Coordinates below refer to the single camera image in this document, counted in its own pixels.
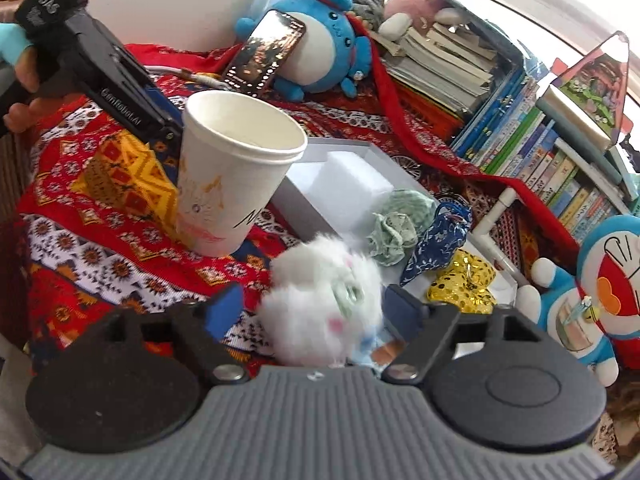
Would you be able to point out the white foam block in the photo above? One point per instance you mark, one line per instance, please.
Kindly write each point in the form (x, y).
(347, 188)

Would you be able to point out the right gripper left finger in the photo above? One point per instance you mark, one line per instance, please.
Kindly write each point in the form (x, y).
(200, 328)

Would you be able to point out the white shallow cardboard box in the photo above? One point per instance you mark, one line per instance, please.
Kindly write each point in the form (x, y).
(301, 212)

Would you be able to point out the blue round plush toy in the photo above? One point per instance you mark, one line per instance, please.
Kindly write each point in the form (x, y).
(331, 53)

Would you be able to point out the row of upright books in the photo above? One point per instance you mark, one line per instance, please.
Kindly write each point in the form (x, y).
(511, 136)

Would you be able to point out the navy floral pouch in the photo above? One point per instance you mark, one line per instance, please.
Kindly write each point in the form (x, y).
(436, 247)

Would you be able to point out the white fluffy plush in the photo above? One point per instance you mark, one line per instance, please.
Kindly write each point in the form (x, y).
(325, 299)

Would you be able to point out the smartphone with lit screen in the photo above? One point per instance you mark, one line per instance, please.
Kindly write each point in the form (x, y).
(264, 52)

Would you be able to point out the gold sequin bow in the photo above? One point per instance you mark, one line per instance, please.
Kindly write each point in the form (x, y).
(465, 284)

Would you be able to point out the person left hand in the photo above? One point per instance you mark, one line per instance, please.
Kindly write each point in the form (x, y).
(19, 53)

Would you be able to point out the colourful picture book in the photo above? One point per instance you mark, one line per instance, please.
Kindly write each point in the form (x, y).
(590, 95)

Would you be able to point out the white pvc pipe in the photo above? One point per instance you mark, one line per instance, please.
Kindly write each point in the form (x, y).
(484, 242)

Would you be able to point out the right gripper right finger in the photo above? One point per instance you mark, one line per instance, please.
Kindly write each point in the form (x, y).
(425, 329)

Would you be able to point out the white paper cup cat drawing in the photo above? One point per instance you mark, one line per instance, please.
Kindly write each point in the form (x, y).
(235, 152)

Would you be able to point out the grey knitted toy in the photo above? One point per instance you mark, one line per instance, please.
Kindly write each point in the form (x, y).
(370, 12)

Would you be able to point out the green checked scrunchie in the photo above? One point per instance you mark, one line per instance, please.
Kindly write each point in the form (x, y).
(404, 216)

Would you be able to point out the stack of grey books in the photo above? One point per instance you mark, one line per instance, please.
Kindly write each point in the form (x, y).
(455, 67)

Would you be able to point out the pink plush on books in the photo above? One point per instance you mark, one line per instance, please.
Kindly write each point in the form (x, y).
(401, 15)

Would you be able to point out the Doraemon plush toy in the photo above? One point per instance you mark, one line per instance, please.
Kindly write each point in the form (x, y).
(593, 313)

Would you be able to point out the red patterned table cloth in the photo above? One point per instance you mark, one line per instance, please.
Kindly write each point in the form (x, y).
(96, 241)

